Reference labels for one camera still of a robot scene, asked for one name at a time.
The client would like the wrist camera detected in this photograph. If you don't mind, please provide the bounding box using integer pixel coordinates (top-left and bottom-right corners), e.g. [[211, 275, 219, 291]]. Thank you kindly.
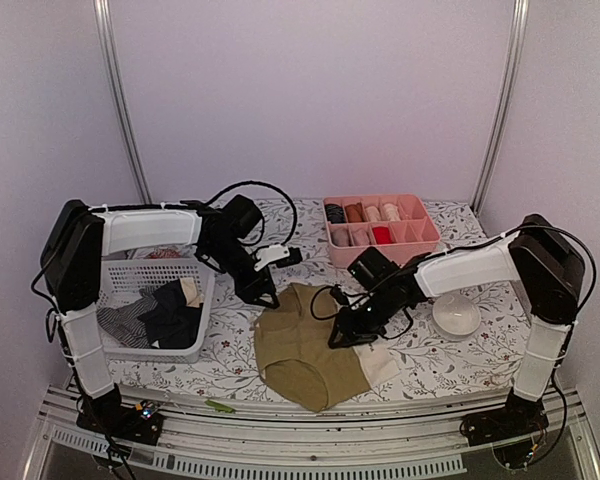
[[254, 244, 303, 271], [329, 285, 350, 306]]

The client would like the left black cable loop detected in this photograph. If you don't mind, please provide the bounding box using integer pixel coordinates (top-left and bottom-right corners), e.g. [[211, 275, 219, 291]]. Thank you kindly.
[[207, 180, 299, 246]]

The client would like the cream rolled underwear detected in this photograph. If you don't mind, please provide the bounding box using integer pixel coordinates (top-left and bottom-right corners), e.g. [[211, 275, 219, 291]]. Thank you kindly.
[[382, 202, 401, 222]]

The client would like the brown rolled underwear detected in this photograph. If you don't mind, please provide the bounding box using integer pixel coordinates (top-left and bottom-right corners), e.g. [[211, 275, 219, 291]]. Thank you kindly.
[[344, 202, 365, 223]]

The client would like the pink divided organizer box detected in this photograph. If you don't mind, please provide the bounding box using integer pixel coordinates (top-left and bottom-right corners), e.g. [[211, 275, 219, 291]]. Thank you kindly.
[[323, 194, 440, 268]]

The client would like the aluminium front rail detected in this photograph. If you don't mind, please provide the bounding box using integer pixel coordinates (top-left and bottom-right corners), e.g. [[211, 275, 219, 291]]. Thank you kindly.
[[23, 385, 600, 479]]

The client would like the left aluminium frame post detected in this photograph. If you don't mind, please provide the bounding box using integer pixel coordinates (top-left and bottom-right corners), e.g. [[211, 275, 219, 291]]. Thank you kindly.
[[93, 0, 152, 204]]

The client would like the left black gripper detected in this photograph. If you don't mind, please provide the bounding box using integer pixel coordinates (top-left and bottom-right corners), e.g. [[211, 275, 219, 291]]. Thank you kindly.
[[204, 237, 280, 309]]

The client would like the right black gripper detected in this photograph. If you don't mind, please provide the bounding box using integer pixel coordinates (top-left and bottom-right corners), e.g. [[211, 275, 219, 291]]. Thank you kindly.
[[329, 289, 397, 352]]

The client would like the right black cable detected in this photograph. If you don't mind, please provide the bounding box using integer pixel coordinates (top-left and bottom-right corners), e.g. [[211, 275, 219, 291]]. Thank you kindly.
[[309, 284, 414, 341]]

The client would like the red rolled underwear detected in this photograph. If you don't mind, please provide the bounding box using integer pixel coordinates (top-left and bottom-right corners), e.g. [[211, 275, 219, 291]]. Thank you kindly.
[[371, 226, 393, 245]]

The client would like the white bowl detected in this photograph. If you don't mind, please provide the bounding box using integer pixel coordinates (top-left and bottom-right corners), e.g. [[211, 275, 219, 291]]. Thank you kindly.
[[432, 293, 481, 342]]

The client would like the mauve rolled underwear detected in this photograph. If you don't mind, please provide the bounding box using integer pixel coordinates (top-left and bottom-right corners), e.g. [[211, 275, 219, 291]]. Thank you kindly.
[[351, 229, 371, 246]]

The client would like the green tape scrap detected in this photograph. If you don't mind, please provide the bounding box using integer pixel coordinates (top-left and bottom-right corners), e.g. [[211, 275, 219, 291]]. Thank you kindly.
[[204, 399, 236, 414]]

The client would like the black striped rolled underwear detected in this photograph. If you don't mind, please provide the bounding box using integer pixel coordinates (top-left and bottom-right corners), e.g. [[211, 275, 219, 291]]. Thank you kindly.
[[324, 203, 347, 224]]

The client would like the right aluminium frame post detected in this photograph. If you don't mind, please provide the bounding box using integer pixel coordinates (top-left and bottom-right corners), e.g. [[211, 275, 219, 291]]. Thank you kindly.
[[470, 0, 529, 216]]

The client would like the aluminium frame post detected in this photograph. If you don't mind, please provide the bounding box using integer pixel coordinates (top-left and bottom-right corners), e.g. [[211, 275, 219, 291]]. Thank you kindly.
[[470, 0, 529, 216], [93, 0, 152, 204]]

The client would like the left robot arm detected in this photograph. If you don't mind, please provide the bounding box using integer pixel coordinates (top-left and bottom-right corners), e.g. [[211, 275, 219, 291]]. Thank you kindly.
[[30, 197, 291, 434]]

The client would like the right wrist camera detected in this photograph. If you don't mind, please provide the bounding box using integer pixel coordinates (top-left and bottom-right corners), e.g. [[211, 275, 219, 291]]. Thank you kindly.
[[329, 285, 350, 306]]

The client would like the pale pink rolled underwear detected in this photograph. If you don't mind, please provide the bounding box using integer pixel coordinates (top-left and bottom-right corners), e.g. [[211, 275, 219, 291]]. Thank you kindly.
[[364, 205, 382, 222]]

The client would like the white plastic laundry basket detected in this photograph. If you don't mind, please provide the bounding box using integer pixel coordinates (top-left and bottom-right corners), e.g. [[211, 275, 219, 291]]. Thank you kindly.
[[59, 258, 216, 364]]

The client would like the cream underwear in basket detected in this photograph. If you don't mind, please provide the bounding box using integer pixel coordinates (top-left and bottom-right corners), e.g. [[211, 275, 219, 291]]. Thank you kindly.
[[179, 277, 204, 308]]

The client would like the grey pink rolled underwear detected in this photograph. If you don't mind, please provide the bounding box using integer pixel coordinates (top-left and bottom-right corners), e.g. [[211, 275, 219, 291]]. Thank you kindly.
[[331, 228, 351, 248]]

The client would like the grey striped underwear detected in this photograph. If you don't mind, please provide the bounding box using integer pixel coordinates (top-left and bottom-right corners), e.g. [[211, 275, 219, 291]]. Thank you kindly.
[[96, 298, 155, 349]]

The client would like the olive green underwear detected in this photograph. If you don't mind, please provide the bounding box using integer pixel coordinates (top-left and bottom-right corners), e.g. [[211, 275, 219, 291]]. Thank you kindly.
[[253, 283, 400, 412]]

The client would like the red white cloth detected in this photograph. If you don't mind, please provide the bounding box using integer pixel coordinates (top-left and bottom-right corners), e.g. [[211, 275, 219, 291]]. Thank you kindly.
[[136, 247, 182, 259]]

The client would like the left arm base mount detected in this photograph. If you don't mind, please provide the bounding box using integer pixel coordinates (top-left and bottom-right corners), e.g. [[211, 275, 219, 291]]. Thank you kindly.
[[76, 384, 164, 446]]

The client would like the dark navy underwear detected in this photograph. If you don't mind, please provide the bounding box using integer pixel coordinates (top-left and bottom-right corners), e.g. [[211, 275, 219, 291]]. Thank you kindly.
[[139, 278, 204, 350]]

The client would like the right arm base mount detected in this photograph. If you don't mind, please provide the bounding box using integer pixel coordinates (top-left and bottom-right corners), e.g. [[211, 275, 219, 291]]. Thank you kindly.
[[459, 390, 549, 446]]

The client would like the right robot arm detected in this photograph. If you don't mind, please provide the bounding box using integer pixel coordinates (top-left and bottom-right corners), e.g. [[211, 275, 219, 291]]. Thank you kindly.
[[327, 214, 599, 436]]

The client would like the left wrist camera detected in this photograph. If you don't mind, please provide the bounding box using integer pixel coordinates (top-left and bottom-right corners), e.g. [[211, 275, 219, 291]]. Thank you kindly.
[[254, 244, 303, 271]]

